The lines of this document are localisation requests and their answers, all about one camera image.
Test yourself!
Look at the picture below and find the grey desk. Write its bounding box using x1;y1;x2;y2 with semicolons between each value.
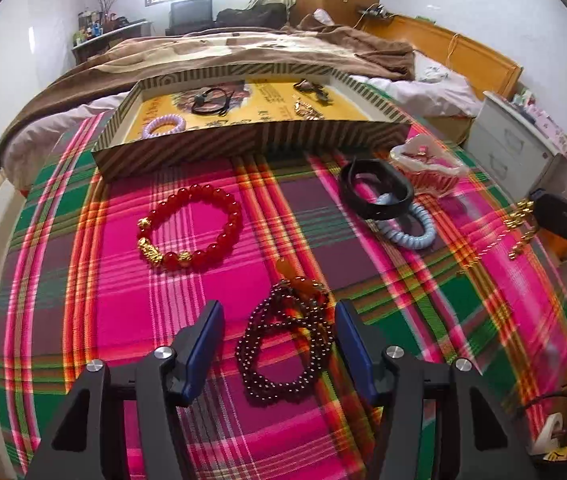
71;20;154;66

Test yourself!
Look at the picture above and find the dark maroon bead bracelet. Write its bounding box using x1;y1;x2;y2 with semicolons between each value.
235;257;337;406

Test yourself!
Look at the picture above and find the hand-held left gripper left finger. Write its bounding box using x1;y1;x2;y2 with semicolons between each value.
24;300;225;480

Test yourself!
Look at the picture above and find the white floral pillow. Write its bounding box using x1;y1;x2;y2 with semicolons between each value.
416;55;469;83

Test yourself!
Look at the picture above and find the black cord necklace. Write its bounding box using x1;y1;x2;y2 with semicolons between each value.
190;86;237;117

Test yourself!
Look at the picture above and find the plaid tablecloth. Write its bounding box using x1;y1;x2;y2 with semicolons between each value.
0;85;567;480

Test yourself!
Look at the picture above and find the red bead bracelet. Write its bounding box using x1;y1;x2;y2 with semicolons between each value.
136;184;243;272

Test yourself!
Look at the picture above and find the dark duffel bag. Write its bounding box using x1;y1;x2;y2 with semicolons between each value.
215;3;288;28

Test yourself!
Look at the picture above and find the gold chain necklace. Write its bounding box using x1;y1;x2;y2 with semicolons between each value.
456;199;539;277

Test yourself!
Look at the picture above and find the purple spiral hair tie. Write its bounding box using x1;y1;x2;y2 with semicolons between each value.
142;115;186;141

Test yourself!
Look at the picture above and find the grey drawer cabinet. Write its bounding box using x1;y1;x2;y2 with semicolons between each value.
463;91;567;196

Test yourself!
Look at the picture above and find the group of bottles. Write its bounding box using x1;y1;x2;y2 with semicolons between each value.
74;7;129;46

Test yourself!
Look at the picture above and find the light blue spiral hair tie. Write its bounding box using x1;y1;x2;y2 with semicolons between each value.
379;195;437;249

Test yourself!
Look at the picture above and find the dark hair clip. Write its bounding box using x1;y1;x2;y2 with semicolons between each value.
292;79;333;105

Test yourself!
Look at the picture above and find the striped cardboard box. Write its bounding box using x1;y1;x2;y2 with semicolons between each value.
91;62;418;183

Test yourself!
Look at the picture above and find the pile of small boxes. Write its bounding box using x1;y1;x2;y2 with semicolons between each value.
511;85;567;151

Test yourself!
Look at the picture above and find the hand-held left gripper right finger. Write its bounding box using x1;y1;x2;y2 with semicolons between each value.
334;299;539;480

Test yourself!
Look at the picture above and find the brown blanket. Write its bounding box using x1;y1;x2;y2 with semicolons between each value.
0;12;417;176

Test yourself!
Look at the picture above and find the wooden headboard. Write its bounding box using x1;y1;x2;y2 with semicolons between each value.
373;14;524;136

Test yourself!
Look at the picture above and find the gold charm bracelet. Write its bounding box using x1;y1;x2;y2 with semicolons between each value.
291;99;325;122

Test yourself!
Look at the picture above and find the black wristband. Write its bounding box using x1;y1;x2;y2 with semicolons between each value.
338;158;414;221

